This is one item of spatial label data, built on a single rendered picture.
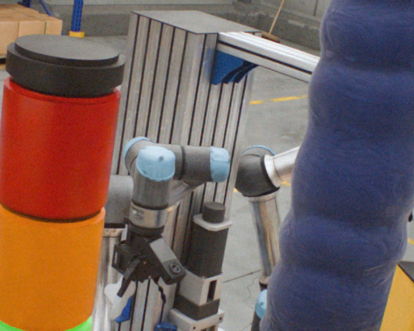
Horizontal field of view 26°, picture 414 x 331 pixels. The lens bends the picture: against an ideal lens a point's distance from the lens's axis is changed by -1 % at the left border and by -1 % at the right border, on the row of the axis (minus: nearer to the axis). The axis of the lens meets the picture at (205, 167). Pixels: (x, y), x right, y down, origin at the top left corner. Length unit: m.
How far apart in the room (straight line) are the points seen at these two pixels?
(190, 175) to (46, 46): 1.49
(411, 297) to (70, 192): 0.50
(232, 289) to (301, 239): 3.91
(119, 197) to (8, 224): 1.80
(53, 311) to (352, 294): 1.22
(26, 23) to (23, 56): 9.60
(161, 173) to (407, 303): 0.97
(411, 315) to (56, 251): 0.50
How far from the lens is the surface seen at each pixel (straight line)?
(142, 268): 1.80
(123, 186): 2.19
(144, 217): 1.76
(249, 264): 5.84
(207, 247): 2.36
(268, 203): 2.62
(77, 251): 0.39
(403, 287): 0.84
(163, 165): 1.72
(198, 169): 1.85
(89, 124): 0.36
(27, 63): 0.36
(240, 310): 5.25
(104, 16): 12.13
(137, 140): 1.86
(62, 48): 0.37
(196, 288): 2.41
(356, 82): 1.47
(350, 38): 1.46
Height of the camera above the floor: 2.42
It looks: 19 degrees down
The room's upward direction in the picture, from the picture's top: 9 degrees clockwise
